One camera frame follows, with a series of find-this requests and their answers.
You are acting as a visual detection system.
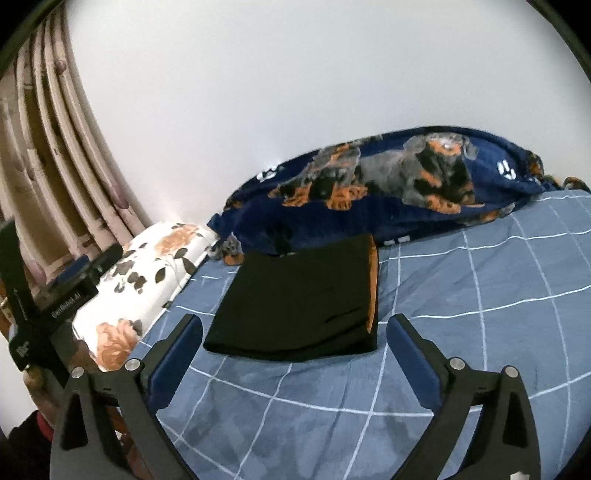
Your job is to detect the black pants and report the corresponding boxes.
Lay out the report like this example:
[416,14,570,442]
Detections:
[204,235,379,362]

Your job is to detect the person left hand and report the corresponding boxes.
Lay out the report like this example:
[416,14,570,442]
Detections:
[23,366,63,428]

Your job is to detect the white floral pillow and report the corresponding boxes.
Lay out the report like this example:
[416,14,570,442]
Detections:
[73,222,218,371]

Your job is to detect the blue grid bedsheet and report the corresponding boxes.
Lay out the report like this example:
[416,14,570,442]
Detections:
[158,191,590,479]

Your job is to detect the beige pink curtain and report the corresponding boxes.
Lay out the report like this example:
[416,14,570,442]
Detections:
[1,3,145,289]

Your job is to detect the navy dog print blanket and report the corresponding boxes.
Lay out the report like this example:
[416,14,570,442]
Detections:
[207,126,589,265]

